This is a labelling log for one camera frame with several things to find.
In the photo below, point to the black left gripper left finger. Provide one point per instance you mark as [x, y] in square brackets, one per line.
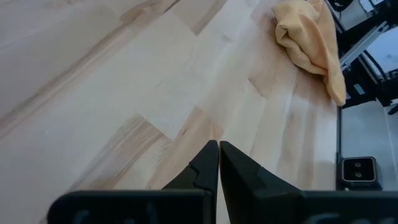
[174, 205]

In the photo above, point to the black metal table frame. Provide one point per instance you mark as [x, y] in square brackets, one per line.
[353, 42]

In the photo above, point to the small silver-faced camera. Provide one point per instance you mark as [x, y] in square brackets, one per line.
[358, 170]

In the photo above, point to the yellow cloth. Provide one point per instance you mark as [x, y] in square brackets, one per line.
[308, 37]

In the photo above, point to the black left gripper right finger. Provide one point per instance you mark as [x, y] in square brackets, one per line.
[267, 202]

